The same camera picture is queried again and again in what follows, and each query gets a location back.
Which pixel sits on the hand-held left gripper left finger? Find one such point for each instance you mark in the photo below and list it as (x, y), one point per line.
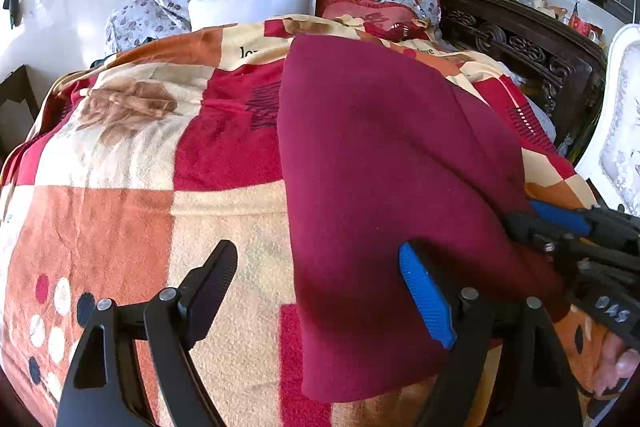
(215, 277)

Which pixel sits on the carved dark wooden bed frame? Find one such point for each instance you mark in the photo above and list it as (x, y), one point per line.
(525, 37)

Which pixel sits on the maroon fleece garment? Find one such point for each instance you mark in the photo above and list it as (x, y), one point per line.
(380, 157)

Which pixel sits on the white embroidered chair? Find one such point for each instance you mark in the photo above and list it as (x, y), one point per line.
(620, 132)

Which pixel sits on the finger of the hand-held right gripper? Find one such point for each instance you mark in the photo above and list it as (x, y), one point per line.
(525, 227)
(560, 214)

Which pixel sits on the dark wooden furniture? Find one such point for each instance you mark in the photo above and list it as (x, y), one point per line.
(15, 102)

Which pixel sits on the white pillow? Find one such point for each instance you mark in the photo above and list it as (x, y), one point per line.
(250, 4)

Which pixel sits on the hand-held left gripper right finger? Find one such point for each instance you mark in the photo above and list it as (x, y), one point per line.
(425, 302)

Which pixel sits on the red ruffled pillow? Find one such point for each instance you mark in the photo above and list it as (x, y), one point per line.
(360, 9)

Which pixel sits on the red orange patchwork blanket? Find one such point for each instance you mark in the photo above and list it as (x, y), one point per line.
(125, 217)

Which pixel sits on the person's right hand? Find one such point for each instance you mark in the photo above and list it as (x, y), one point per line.
(617, 367)

